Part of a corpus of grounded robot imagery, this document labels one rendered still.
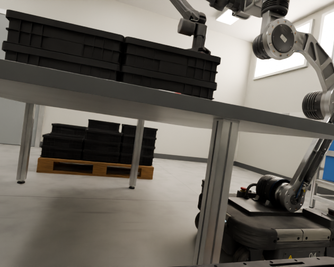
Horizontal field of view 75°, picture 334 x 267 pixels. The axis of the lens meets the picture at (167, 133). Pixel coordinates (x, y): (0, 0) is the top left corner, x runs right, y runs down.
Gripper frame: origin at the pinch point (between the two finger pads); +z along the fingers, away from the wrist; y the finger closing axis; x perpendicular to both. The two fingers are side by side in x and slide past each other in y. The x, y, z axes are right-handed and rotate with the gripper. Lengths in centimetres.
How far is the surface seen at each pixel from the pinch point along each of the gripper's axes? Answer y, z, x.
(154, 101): 17.6, 21.0, -39.5
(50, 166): -171, 80, 16
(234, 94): -156, -75, 376
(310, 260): 54, 39, -48
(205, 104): 25.0, 19.1, -27.5
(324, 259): 55, 39, -47
